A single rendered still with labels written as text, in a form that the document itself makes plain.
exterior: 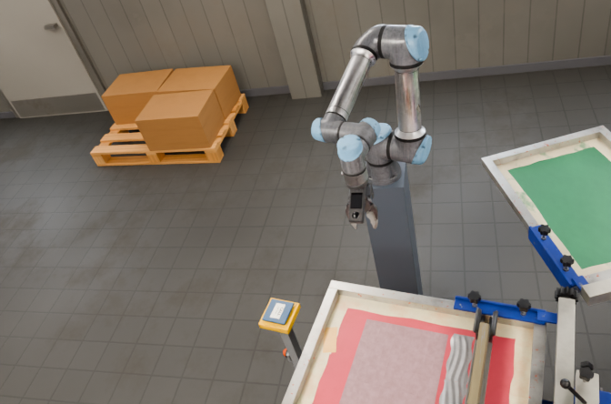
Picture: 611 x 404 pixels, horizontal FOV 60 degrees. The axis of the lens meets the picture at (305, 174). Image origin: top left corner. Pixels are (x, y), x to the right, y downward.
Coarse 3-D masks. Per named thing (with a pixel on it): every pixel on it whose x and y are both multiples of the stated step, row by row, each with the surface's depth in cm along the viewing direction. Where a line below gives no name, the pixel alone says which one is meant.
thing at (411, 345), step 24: (360, 312) 202; (360, 336) 194; (384, 336) 192; (408, 336) 190; (432, 336) 188; (384, 360) 185; (408, 360) 183; (432, 360) 181; (504, 360) 175; (504, 384) 169
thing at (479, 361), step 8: (480, 328) 174; (488, 328) 174; (480, 336) 172; (488, 336) 177; (480, 344) 170; (480, 352) 168; (480, 360) 166; (480, 368) 164; (472, 376) 163; (480, 376) 163; (472, 384) 161; (480, 384) 161; (472, 392) 159; (480, 392) 163; (472, 400) 157
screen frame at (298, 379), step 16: (336, 288) 208; (352, 288) 207; (368, 288) 205; (400, 304) 200; (416, 304) 196; (432, 304) 194; (448, 304) 192; (320, 320) 199; (512, 320) 182; (320, 336) 195; (544, 336) 175; (304, 352) 190; (544, 352) 171; (304, 368) 185; (304, 384) 184; (288, 400) 177; (528, 400) 161
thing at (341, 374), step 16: (336, 368) 186; (352, 368) 185; (368, 368) 184; (384, 368) 183; (320, 384) 183; (336, 384) 182; (352, 384) 181; (368, 384) 179; (384, 384) 178; (400, 384) 177; (416, 384) 176; (432, 384) 175; (320, 400) 179; (336, 400) 177; (352, 400) 176; (368, 400) 175; (384, 400) 174; (400, 400) 173; (416, 400) 172; (432, 400) 170; (464, 400) 168; (496, 400) 166
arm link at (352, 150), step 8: (344, 136) 160; (352, 136) 159; (344, 144) 158; (352, 144) 157; (360, 144) 157; (344, 152) 157; (352, 152) 157; (360, 152) 158; (344, 160) 159; (352, 160) 158; (360, 160) 160; (344, 168) 162; (352, 168) 160; (360, 168) 161; (352, 176) 162
